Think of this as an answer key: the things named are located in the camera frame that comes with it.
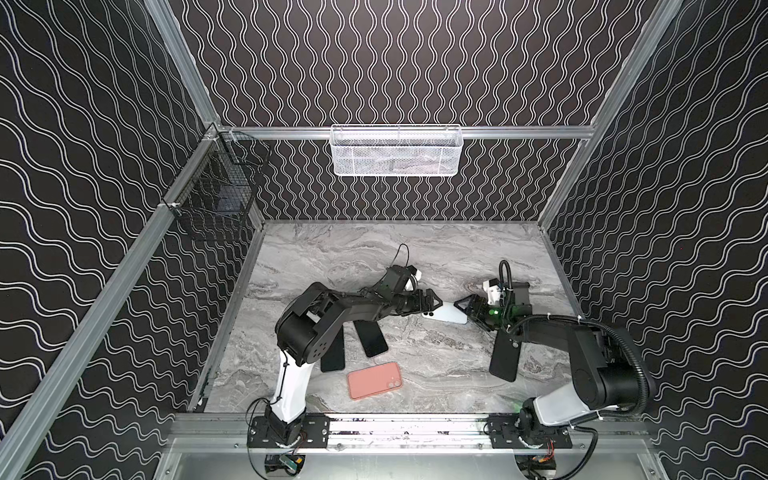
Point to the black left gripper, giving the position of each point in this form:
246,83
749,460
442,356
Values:
417,301

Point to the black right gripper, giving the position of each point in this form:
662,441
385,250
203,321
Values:
483,312

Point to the white smartphone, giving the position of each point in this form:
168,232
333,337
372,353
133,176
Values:
447,313

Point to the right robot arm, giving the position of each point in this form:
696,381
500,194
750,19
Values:
608,376

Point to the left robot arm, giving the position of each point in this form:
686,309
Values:
310,330

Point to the black phone purple edge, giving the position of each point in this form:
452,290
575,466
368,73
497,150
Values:
371,338

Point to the black phone case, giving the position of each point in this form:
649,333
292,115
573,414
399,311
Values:
505,357

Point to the pink phone case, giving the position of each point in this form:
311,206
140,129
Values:
374,380

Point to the black phone blue edge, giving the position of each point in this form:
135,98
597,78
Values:
334,358

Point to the aluminium back crossbar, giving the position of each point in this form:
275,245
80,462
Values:
413,131

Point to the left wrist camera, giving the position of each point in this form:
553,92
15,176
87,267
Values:
413,277

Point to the white wire mesh basket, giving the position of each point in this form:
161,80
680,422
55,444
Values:
434,156

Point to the black wire mesh basket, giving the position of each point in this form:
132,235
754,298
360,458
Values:
217,205

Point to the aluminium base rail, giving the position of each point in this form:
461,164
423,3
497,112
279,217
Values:
358,433

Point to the aluminium corner post left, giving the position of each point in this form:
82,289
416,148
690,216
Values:
179,51

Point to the aluminium corner post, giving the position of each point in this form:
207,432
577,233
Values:
179,51
645,45

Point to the aluminium corner post right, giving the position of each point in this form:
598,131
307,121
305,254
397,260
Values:
645,45

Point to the aluminium left side rail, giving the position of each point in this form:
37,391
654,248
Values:
39,413

